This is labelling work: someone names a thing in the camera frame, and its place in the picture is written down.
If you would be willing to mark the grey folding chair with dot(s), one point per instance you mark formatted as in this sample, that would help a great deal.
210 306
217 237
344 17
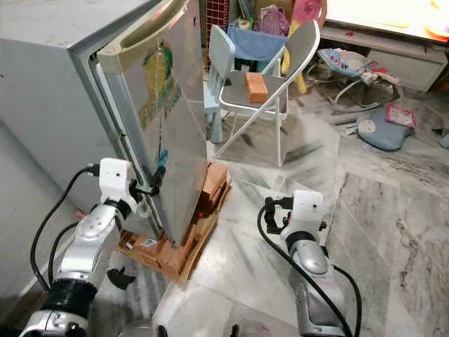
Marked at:
303 45

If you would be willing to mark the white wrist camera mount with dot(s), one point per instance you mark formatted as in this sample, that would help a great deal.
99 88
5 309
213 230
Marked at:
307 209
114 179

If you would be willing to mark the fruit sticker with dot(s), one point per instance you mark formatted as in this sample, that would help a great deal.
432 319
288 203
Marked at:
160 77

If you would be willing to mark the blue cloth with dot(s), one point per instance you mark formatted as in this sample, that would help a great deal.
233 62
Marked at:
256 43

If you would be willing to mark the white low cabinet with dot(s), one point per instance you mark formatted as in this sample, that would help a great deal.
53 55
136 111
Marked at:
403 67

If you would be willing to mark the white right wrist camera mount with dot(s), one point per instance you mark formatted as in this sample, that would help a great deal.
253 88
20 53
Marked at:
307 209

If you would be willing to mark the grey blue baby pillow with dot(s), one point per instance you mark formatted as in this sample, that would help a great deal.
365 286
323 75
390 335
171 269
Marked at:
382 135

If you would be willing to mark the black plastic piece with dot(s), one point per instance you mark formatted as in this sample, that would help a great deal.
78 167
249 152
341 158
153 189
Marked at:
121 279

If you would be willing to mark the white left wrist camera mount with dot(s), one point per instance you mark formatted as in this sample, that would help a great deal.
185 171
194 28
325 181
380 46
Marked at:
114 179

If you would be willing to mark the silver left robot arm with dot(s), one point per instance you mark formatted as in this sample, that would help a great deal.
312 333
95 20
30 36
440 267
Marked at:
91 239

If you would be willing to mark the pale blue plastic chair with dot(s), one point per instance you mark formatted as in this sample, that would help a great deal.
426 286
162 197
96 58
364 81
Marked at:
217 49

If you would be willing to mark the pink bag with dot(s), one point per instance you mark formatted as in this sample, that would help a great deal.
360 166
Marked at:
271 21

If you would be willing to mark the grey refrigerator cabinet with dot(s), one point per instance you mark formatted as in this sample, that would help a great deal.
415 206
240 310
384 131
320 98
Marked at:
56 91

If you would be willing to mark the silver refrigerator door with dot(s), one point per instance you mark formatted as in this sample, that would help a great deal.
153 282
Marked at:
179 161

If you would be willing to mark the pink yellow plastic toy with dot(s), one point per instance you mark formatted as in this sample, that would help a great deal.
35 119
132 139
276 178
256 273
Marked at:
305 10

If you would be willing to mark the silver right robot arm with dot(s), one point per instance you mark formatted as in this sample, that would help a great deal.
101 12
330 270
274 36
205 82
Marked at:
312 260

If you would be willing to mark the orange brick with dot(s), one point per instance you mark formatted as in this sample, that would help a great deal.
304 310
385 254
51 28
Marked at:
256 88

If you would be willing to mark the baby bouncer seat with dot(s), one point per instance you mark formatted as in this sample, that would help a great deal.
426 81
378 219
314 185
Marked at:
347 63

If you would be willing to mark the red lattice rack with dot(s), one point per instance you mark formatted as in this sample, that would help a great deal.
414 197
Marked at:
216 10

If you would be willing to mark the pink packet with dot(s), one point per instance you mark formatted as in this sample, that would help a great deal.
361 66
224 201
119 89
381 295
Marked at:
400 116

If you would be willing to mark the wooden pallet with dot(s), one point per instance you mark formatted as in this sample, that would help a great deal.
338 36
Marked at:
200 254

